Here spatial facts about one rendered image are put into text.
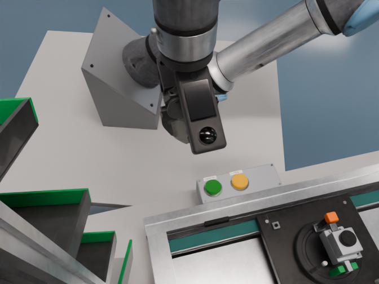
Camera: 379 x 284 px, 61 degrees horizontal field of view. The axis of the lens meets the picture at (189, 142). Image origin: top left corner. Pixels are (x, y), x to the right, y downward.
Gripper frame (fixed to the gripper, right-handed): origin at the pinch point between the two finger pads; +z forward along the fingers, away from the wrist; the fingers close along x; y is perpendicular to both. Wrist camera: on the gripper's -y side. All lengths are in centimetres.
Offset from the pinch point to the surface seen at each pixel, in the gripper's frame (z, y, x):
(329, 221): 15.4, -15.4, -25.4
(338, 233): 14.1, -18.4, -25.3
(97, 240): 3.2, -12.6, 18.0
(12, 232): -33.2, -23.7, 14.3
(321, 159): 122, 46, -93
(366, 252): 25.6, -21.7, -35.3
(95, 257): 2.4, -15.4, 18.3
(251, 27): 122, 171, -92
